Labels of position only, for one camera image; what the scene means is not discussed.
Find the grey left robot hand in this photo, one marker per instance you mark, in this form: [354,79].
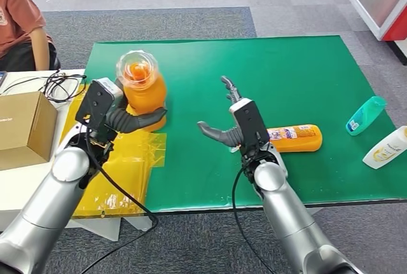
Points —
[134,122]

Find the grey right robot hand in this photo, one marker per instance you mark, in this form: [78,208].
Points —
[222,136]

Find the orange bottle with clear cap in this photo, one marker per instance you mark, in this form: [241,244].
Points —
[144,91]
[295,138]

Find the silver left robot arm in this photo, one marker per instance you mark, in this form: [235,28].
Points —
[47,204]

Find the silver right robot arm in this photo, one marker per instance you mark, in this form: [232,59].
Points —
[286,209]

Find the teal plastic bottle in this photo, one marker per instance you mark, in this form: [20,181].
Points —
[365,116]

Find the white shampoo bottle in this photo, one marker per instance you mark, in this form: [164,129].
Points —
[386,149]

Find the yellow plastic sheet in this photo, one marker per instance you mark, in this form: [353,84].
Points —
[127,167]

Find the green table mat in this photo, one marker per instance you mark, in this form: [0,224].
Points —
[206,65]

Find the black chair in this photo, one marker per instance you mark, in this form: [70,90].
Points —
[57,62]

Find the brown cardboard box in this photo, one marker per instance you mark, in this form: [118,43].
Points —
[25,129]

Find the white table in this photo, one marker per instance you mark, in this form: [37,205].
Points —
[19,183]

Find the person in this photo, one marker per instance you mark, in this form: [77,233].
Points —
[16,19]

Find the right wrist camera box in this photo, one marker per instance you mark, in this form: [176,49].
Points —
[251,124]

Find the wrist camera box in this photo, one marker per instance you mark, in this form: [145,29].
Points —
[251,124]
[97,103]

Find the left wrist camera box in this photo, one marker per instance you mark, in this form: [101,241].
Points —
[97,103]

